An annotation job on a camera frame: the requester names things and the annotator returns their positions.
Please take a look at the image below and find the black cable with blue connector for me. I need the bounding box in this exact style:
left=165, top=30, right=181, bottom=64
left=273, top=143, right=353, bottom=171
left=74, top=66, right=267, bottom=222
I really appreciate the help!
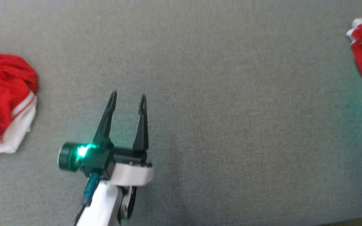
left=73, top=172, right=101, bottom=226

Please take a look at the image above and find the red white basketball jersey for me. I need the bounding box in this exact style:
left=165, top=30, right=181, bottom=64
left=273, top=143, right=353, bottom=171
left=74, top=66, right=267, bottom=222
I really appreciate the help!
left=0, top=52, right=39, bottom=156

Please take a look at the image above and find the large grey sofa seat cushion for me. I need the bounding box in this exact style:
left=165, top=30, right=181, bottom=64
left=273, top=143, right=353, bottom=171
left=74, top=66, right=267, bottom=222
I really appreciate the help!
left=0, top=0, right=362, bottom=226

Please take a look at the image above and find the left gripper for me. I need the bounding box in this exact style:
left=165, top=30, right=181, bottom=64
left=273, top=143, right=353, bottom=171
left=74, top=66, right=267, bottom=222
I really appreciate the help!
left=58, top=90, right=154, bottom=186

